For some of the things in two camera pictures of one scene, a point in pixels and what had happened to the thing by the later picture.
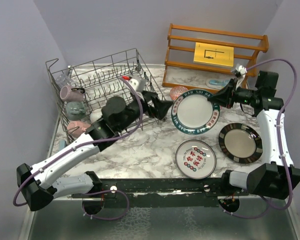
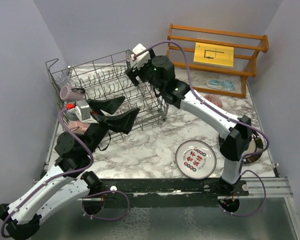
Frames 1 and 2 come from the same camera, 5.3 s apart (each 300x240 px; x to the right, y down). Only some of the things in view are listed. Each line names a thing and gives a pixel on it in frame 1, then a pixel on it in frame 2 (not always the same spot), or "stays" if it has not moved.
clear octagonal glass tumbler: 64,80 stays
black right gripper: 224,97 to 133,74
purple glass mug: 71,94 stays
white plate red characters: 195,159 stays
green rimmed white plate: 193,113 to 128,59
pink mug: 76,128 stays
